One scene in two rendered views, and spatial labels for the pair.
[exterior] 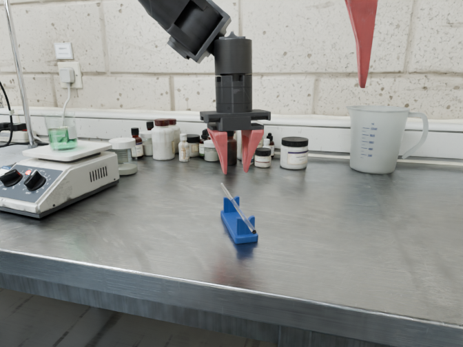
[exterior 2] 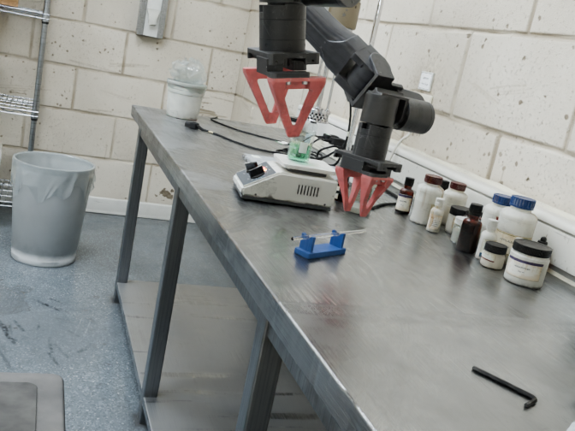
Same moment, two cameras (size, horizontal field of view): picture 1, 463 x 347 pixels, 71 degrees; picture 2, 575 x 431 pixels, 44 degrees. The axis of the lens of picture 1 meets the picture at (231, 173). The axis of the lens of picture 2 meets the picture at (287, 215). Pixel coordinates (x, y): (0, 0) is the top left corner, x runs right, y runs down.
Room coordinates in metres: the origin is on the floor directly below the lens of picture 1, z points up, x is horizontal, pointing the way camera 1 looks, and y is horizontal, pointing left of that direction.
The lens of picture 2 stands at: (-0.26, -0.89, 1.07)
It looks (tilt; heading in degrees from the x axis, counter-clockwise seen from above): 13 degrees down; 54
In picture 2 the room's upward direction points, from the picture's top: 12 degrees clockwise
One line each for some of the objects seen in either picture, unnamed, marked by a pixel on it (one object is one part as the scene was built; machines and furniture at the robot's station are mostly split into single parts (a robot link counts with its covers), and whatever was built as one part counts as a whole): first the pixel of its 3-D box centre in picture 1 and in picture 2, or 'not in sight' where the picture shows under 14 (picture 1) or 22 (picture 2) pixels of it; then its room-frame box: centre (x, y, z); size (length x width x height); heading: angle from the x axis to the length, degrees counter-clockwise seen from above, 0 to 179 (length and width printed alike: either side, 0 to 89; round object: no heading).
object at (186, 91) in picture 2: not in sight; (186, 87); (0.85, 1.40, 0.86); 0.14 x 0.14 x 0.21
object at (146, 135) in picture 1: (149, 143); not in sight; (0.94, 0.24, 0.78); 0.06 x 0.06 x 0.07
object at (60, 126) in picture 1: (60, 131); (299, 144); (0.61, 0.32, 0.87); 0.06 x 0.05 x 0.08; 98
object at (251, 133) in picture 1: (237, 144); (363, 187); (0.52, -0.01, 0.87); 0.07 x 0.07 x 0.09; 13
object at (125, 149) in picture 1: (123, 156); (360, 194); (0.75, 0.25, 0.79); 0.06 x 0.06 x 0.08
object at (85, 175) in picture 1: (62, 174); (288, 181); (0.60, 0.33, 0.79); 0.22 x 0.13 x 0.08; 159
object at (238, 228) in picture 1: (238, 217); (322, 243); (0.45, -0.01, 0.77); 0.10 x 0.03 x 0.04; 14
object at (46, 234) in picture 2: not in sight; (49, 209); (0.60, 1.99, 0.21); 0.33 x 0.33 x 0.42
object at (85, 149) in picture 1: (69, 149); (305, 164); (0.63, 0.32, 0.83); 0.12 x 0.12 x 0.01; 69
